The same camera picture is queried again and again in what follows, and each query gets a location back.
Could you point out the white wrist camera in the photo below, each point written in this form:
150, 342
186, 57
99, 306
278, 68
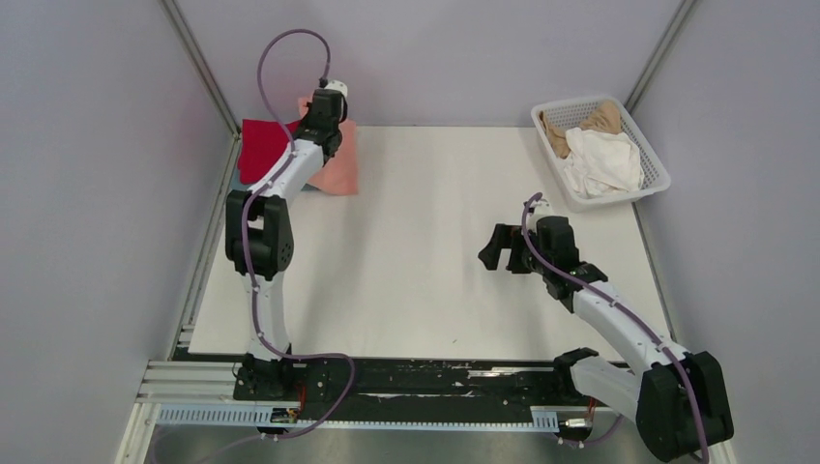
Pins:
336, 85
539, 209

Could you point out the tan t shirt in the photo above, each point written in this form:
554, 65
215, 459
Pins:
605, 118

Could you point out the salmon pink t shirt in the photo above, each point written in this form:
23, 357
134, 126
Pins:
340, 175

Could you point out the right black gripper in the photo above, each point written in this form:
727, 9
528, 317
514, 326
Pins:
504, 237

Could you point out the folded red t shirt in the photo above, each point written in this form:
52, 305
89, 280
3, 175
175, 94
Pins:
263, 145

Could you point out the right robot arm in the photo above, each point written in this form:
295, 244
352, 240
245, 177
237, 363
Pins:
677, 399

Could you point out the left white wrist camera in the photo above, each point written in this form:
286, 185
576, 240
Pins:
336, 85

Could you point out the aluminium frame rail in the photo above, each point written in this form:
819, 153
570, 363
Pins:
199, 382

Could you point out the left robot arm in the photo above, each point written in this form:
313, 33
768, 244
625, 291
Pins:
259, 241

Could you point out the folded grey-blue t shirt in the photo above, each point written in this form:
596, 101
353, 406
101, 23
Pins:
236, 184

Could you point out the white plastic basket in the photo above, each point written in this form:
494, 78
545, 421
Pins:
568, 114

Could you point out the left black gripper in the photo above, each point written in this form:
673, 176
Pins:
311, 114

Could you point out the white t shirt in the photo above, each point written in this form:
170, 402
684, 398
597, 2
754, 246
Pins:
601, 164

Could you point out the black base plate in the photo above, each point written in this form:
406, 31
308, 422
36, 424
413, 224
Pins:
430, 391

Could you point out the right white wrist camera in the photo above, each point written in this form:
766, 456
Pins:
539, 209

